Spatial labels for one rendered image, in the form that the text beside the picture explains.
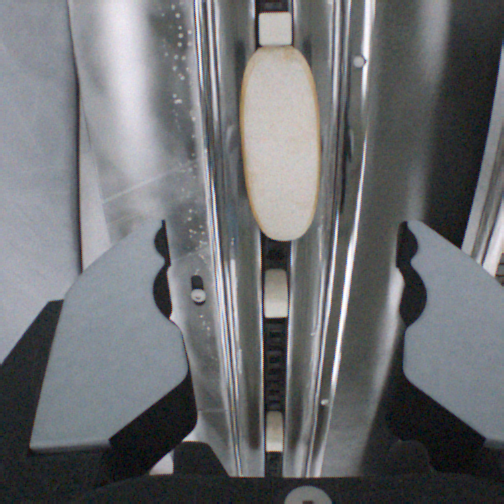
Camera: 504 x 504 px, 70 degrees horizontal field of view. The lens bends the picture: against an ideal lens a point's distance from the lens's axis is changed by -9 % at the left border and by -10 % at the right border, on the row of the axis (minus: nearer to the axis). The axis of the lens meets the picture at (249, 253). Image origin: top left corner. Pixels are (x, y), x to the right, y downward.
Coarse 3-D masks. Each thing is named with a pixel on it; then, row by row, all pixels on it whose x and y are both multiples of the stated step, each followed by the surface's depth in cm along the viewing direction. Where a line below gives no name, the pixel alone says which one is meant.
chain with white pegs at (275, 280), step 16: (288, 0) 16; (272, 16) 14; (288, 16) 14; (272, 32) 15; (288, 32) 15; (272, 240) 23; (272, 256) 24; (272, 272) 24; (272, 288) 22; (272, 304) 22; (272, 320) 27; (272, 336) 27; (272, 352) 28; (272, 384) 30; (272, 400) 32; (272, 416) 31; (272, 432) 30; (272, 448) 29; (272, 464) 37
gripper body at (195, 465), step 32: (192, 448) 5; (416, 448) 5; (128, 480) 5; (160, 480) 5; (192, 480) 5; (224, 480) 5; (256, 480) 5; (288, 480) 5; (320, 480) 5; (352, 480) 5; (384, 480) 4; (416, 480) 4; (448, 480) 4; (480, 480) 4
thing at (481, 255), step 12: (492, 192) 16; (492, 204) 16; (492, 216) 16; (492, 228) 16; (480, 240) 17; (492, 240) 16; (480, 252) 17; (492, 252) 17; (480, 264) 17; (492, 264) 17
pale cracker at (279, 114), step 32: (256, 64) 17; (288, 64) 16; (256, 96) 17; (288, 96) 17; (256, 128) 18; (288, 128) 18; (256, 160) 19; (288, 160) 18; (320, 160) 19; (256, 192) 19; (288, 192) 19; (288, 224) 20
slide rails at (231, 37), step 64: (320, 0) 16; (320, 64) 17; (320, 128) 19; (320, 192) 20; (256, 256) 22; (320, 256) 22; (256, 320) 25; (320, 320) 25; (256, 384) 28; (256, 448) 33
